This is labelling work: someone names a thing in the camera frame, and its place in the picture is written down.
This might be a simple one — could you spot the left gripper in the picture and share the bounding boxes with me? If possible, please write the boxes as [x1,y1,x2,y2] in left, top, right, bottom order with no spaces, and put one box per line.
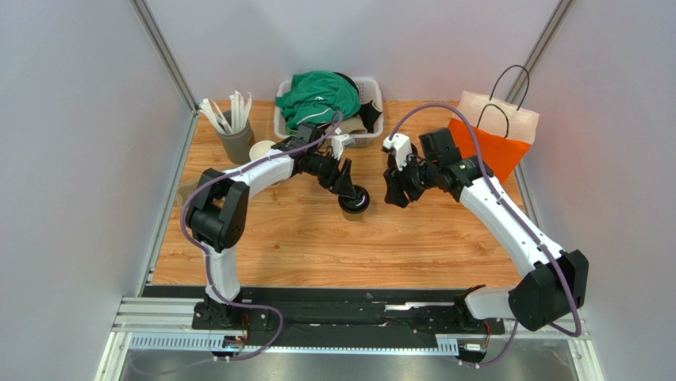
[306,152,355,200]

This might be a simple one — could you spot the grey pulp carrier stack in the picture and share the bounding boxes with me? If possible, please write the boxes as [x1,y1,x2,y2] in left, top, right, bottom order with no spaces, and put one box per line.
[175,178,199,208]

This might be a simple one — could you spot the black plastic cup lid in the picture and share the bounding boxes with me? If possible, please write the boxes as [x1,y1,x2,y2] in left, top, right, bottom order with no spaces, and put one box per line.
[338,185,371,207]

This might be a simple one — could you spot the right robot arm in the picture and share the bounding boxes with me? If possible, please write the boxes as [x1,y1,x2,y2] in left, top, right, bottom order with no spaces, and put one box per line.
[382,128,589,331]

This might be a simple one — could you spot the white wrapped straws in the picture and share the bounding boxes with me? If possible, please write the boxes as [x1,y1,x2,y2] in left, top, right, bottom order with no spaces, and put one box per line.
[198,90,253,136]

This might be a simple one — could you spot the single brown paper cup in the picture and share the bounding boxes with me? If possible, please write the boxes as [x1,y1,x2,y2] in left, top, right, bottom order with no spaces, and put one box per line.
[340,204,368,222]

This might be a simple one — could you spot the green garment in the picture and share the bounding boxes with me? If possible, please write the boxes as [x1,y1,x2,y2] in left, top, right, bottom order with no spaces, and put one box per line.
[275,71,361,134]

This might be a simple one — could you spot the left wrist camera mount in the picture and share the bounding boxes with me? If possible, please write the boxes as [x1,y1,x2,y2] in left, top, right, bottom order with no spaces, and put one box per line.
[330,134,355,160]

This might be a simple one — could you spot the white plastic basket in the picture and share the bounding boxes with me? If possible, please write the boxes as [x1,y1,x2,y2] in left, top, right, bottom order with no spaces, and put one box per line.
[273,77,384,148]

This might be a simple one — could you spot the black cloth in basket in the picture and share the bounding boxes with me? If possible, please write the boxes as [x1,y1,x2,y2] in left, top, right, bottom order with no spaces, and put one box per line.
[336,72,382,133]

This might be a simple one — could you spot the orange paper bag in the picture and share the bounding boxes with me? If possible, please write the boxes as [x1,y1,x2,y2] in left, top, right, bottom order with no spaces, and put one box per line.
[457,90,540,183]

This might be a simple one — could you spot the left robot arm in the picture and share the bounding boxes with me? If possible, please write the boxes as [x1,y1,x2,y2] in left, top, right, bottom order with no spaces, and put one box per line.
[182,125,370,329]

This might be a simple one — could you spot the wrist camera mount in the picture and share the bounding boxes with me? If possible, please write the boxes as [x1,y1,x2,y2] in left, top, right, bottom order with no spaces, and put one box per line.
[382,133,413,171]
[330,134,355,160]

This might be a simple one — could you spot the beige cloth in basket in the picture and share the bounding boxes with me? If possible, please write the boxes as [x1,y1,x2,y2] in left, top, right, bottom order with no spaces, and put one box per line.
[336,117,368,135]

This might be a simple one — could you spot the grey straw holder cup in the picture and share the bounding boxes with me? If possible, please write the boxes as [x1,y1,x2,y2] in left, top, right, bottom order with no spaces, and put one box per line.
[216,117,255,165]

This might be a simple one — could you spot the stack of paper cups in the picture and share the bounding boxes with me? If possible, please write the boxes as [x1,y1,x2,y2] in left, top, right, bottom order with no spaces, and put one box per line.
[249,140,275,161]

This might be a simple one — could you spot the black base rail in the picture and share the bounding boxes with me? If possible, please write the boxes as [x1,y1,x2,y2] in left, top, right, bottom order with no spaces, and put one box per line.
[113,285,590,355]

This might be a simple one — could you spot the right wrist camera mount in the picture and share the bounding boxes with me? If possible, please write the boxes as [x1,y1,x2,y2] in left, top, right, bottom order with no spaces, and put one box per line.
[382,133,413,171]

